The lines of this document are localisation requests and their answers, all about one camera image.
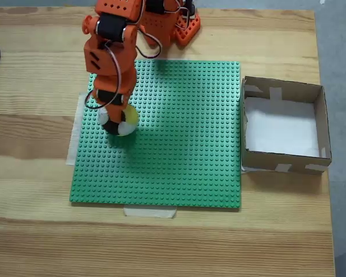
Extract red black gripper cable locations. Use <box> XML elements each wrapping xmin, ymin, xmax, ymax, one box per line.
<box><xmin>84</xmin><ymin>40</ymin><xmax>123</xmax><ymax>110</ymax></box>

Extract short masking tape strip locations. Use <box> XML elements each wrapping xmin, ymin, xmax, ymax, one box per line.
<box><xmin>123</xmin><ymin>206</ymin><xmax>178</xmax><ymax>219</ymax></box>

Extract white yellow black ball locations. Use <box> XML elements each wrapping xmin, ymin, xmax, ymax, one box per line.
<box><xmin>97</xmin><ymin>104</ymin><xmax>140</xmax><ymax>137</ymax></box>

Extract white paper sheet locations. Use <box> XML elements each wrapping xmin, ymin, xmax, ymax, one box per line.
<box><xmin>243</xmin><ymin>96</ymin><xmax>320</xmax><ymax>158</ymax></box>

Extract wide masking tape strip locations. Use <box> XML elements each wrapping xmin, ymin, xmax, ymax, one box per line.
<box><xmin>65</xmin><ymin>91</ymin><xmax>89</xmax><ymax>167</ymax></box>

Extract red black wrist cable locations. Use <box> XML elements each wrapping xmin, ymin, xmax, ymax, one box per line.
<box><xmin>135</xmin><ymin>24</ymin><xmax>163</xmax><ymax>60</ymax></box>

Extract green studded baseplate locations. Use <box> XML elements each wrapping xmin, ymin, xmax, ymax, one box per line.
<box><xmin>69</xmin><ymin>59</ymin><xmax>243</xmax><ymax>213</ymax></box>

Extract brown cardboard box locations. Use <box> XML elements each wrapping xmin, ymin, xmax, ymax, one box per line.
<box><xmin>240</xmin><ymin>75</ymin><xmax>333</xmax><ymax>175</ymax></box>

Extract black base cables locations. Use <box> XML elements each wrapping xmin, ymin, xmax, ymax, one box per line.
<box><xmin>178</xmin><ymin>0</ymin><xmax>197</xmax><ymax>21</ymax></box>

